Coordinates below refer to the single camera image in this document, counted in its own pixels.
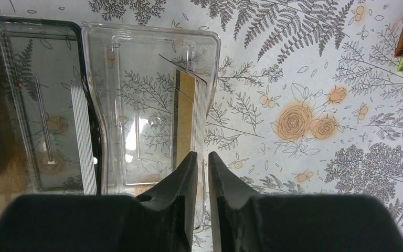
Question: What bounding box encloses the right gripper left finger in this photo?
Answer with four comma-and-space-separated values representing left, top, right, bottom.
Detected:
0, 152, 198, 251

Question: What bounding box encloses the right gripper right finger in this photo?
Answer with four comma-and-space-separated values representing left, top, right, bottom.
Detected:
208, 152, 403, 251

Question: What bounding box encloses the clear transparent card box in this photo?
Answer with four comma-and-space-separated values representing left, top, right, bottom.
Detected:
82, 23, 221, 232

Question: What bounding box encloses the smoky black card box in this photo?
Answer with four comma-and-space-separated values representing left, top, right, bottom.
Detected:
0, 16, 86, 201

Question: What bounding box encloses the floral table mat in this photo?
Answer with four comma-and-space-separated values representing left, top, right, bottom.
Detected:
0, 1, 403, 235

